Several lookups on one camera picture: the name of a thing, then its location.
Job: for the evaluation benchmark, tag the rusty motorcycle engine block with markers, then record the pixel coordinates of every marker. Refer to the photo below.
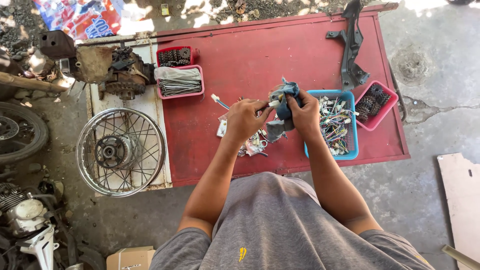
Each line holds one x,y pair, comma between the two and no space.
112,69

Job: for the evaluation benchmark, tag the motorcycle tyre wheel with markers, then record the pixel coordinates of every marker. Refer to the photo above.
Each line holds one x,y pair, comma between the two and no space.
18,131

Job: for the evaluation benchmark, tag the blue plastic basket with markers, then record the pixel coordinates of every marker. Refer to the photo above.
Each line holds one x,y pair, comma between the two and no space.
350,142

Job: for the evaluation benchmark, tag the person's right hand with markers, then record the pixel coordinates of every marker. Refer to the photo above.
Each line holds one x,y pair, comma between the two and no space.
305,114

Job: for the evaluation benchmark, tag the wooden pole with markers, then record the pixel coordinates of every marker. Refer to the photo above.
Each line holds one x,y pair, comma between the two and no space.
30,83

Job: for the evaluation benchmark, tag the small yellow packet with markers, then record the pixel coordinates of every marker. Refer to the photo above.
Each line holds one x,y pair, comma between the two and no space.
165,9

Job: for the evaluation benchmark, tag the pile of packaged small parts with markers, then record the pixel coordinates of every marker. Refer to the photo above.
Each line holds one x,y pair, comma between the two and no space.
252,144

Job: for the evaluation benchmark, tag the person's left hand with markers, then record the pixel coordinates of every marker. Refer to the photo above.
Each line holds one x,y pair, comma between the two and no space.
243,119

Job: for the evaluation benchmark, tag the cardboard box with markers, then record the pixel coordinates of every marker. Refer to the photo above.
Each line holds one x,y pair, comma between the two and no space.
130,258

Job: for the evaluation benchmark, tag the black plastic motorcycle bracket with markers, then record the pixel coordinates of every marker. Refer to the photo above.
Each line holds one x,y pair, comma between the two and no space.
352,48

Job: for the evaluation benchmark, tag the blue-grey cleaning rag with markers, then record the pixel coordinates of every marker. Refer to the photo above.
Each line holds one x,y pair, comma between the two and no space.
285,105

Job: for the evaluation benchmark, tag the red metal table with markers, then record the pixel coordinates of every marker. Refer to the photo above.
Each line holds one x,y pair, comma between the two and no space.
247,56

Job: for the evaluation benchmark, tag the silver motorcycle engine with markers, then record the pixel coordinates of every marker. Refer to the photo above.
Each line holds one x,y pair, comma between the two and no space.
26,221

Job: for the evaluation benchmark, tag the colourful printed banner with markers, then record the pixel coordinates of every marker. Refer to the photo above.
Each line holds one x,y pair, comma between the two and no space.
80,17

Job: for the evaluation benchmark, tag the pink basket of metal spokes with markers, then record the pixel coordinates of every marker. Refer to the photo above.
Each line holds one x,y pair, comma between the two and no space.
180,83

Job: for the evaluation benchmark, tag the pale plywood board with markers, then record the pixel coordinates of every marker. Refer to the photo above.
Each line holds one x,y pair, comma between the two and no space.
462,202

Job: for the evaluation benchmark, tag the spoked motorcycle wheel rim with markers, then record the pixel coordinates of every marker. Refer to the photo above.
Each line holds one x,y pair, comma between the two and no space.
120,152

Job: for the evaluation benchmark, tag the person's grey t-shirt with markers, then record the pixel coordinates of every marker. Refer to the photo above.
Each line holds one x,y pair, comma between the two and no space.
285,228

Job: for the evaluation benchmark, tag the white worn panel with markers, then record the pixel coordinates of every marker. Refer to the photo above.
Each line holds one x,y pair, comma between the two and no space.
123,105

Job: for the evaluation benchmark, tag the red basket of sprockets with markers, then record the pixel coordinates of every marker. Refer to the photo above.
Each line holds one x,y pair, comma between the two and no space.
175,56

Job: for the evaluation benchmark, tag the pink basket of sprockets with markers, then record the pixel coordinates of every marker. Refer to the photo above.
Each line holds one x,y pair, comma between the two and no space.
373,105

